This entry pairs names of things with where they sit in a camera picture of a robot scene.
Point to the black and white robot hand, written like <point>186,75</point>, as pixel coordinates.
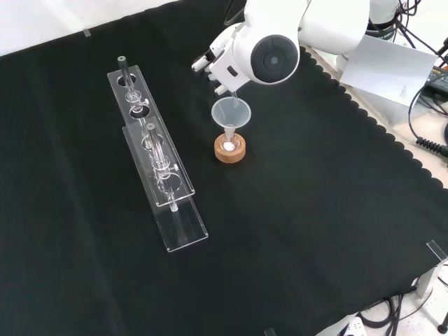
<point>227,63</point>

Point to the clear glass weighing funnel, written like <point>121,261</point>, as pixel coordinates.
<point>235,99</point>

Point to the clear plastic funnel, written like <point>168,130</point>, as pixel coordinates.
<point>224,113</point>

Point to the small round-bottom glass flask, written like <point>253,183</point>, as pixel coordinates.
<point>229,146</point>

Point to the clear acrylic funnel stand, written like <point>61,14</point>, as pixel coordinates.
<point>164,175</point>

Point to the white paper sheet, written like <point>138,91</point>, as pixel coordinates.
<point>385,73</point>

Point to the black bench cloth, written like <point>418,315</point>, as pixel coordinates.
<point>280,227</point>

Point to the black power adapter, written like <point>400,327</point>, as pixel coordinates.
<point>437,78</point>

